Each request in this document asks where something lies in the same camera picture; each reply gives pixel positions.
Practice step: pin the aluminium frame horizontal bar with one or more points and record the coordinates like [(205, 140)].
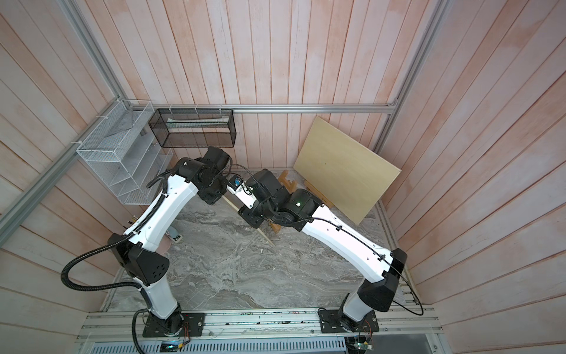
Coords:
[(369, 108)]

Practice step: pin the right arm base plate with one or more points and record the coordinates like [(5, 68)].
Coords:
[(334, 321)]

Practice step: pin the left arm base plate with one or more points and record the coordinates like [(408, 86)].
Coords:
[(185, 324)]

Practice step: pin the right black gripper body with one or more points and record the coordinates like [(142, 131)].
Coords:
[(257, 217)]

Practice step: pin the wooden easel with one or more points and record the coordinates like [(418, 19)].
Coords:
[(291, 186), (320, 195)]

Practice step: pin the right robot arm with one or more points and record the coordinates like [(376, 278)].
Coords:
[(265, 198)]

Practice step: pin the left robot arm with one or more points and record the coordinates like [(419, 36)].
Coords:
[(138, 255)]

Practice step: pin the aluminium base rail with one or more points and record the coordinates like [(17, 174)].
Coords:
[(262, 323)]

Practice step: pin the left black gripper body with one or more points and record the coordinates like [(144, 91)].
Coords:
[(217, 188)]

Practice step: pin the white wire mesh shelf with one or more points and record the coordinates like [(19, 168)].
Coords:
[(124, 153)]

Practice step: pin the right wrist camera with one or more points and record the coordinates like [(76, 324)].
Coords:
[(241, 191)]

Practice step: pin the cup of coloured pencils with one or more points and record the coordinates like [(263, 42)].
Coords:
[(174, 234)]

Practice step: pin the black mesh basket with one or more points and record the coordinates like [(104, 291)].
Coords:
[(194, 128)]

